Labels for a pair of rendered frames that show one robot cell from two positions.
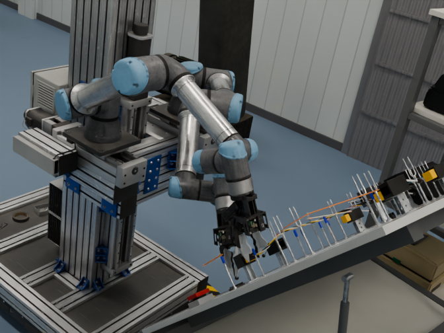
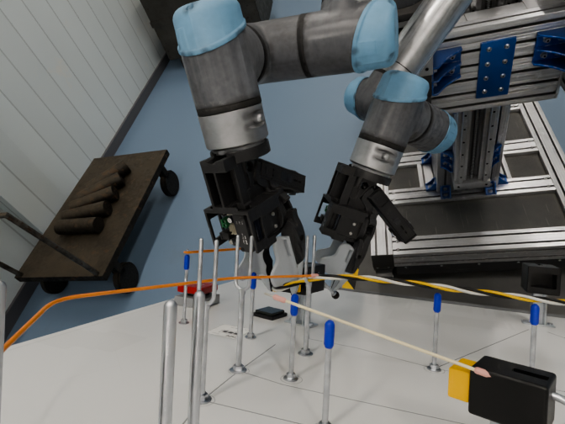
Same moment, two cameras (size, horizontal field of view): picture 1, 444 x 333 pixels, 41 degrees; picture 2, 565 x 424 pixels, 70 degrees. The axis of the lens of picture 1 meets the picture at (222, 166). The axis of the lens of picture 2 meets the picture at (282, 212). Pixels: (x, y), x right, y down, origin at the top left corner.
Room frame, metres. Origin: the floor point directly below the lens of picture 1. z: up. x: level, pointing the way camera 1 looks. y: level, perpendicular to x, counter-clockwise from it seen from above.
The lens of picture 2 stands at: (1.47, -0.47, 1.64)
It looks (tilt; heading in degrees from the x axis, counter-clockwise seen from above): 45 degrees down; 80
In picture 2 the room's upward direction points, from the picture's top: 22 degrees counter-clockwise
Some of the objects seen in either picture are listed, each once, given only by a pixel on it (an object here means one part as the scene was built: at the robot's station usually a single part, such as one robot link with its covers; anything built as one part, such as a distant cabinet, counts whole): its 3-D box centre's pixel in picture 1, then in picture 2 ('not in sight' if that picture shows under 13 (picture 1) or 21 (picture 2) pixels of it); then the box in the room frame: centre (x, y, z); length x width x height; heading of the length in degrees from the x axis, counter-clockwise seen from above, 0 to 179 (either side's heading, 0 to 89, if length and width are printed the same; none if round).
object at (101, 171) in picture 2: not in sight; (80, 196); (0.82, 1.60, 0.41); 1.04 x 0.62 x 0.82; 58
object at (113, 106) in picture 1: (104, 97); not in sight; (2.16, 0.50, 1.33); 0.13 x 0.12 x 0.14; 140
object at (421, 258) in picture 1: (413, 256); not in sight; (2.33, -0.94, 0.76); 0.30 x 0.21 x 0.20; 50
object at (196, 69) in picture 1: (189, 77); not in sight; (2.58, 0.22, 1.33); 0.13 x 0.12 x 0.14; 98
